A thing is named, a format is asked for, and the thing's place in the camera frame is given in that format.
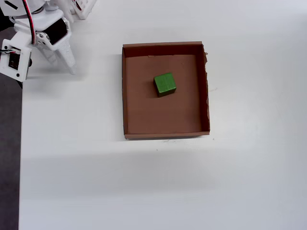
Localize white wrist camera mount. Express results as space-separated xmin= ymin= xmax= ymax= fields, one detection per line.
xmin=0 ymin=31 xmax=34 ymax=82

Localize red and black arm wires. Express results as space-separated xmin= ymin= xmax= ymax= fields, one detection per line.
xmin=23 ymin=0 xmax=39 ymax=45

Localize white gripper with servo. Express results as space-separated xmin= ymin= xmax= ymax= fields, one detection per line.
xmin=14 ymin=11 xmax=78 ymax=75

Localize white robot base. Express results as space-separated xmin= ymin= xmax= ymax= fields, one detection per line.
xmin=71 ymin=0 xmax=98 ymax=20

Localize green cube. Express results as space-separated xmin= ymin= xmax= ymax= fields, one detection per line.
xmin=153 ymin=72 xmax=177 ymax=98

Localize brown cardboard box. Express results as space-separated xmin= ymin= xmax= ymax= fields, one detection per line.
xmin=121 ymin=40 xmax=211 ymax=141

